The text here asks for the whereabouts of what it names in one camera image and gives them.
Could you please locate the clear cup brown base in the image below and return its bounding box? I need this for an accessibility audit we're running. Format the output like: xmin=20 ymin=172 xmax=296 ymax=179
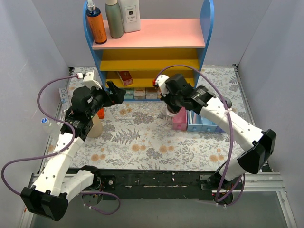
xmin=165 ymin=104 xmax=181 ymax=117

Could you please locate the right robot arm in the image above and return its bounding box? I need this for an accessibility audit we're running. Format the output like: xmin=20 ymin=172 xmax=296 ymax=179
xmin=153 ymin=74 xmax=276 ymax=189

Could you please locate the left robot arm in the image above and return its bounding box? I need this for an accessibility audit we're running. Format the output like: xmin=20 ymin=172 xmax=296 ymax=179
xmin=20 ymin=81 xmax=126 ymax=221

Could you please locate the orange razor package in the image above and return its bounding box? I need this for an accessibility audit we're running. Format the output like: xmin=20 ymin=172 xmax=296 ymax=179
xmin=97 ymin=108 xmax=105 ymax=119

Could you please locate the pink drawer box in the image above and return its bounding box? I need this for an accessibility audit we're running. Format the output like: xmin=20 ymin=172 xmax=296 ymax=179
xmin=172 ymin=107 xmax=188 ymax=131

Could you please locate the red small box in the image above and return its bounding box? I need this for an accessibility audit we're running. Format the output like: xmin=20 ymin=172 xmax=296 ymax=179
xmin=117 ymin=71 xmax=133 ymax=86

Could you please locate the orange soap box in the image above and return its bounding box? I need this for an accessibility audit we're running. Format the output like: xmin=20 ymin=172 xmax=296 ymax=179
xmin=133 ymin=88 xmax=146 ymax=100

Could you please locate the light blue drawer box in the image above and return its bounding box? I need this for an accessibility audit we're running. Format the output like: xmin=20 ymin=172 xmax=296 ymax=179
xmin=187 ymin=111 xmax=203 ymax=132

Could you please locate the purple blue drawer box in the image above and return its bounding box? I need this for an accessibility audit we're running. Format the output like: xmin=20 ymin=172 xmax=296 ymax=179
xmin=215 ymin=126 xmax=225 ymax=133

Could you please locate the dark blue cup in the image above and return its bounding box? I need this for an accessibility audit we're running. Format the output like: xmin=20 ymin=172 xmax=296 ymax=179
xmin=225 ymin=98 xmax=232 ymax=108

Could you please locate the blue wooden shelf unit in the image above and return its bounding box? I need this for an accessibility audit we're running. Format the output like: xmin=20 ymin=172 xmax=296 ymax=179
xmin=83 ymin=0 xmax=214 ymax=89

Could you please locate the clear water bottle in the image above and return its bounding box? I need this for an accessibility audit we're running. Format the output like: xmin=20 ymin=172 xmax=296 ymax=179
xmin=41 ymin=117 xmax=60 ymax=142

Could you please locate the orange spray bottle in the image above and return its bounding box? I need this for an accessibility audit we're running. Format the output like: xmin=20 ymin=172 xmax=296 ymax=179
xmin=86 ymin=0 xmax=107 ymax=44

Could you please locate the grey green bottle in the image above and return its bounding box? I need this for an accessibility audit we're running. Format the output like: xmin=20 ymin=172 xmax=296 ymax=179
xmin=105 ymin=0 xmax=124 ymax=38

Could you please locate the white labelled bottle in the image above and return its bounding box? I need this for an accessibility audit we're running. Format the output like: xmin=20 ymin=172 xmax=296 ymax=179
xmin=118 ymin=0 xmax=141 ymax=33

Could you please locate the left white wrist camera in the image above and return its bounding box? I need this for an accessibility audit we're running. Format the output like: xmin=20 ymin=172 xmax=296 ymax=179
xmin=76 ymin=70 xmax=102 ymax=89

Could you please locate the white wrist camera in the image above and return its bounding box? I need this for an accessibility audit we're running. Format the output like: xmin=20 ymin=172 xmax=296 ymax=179
xmin=152 ymin=75 xmax=169 ymax=96
xmin=76 ymin=70 xmax=102 ymax=89

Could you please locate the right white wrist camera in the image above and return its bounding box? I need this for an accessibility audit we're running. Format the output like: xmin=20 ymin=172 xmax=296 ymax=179
xmin=152 ymin=75 xmax=169 ymax=96

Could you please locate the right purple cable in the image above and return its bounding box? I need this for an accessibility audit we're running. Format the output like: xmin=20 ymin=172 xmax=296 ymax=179
xmin=155 ymin=64 xmax=246 ymax=206

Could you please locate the purple cable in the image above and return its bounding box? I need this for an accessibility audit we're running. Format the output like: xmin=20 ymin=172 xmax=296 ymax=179
xmin=0 ymin=74 xmax=121 ymax=216
xmin=155 ymin=64 xmax=246 ymax=206

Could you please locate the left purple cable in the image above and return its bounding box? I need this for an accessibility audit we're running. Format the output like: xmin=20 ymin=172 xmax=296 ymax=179
xmin=0 ymin=74 xmax=121 ymax=216

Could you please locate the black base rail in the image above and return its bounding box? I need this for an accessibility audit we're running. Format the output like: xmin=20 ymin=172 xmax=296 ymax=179
xmin=90 ymin=169 xmax=221 ymax=200

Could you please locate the aluminium frame rail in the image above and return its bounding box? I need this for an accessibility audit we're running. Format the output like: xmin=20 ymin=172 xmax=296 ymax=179
xmin=244 ymin=172 xmax=285 ymax=192

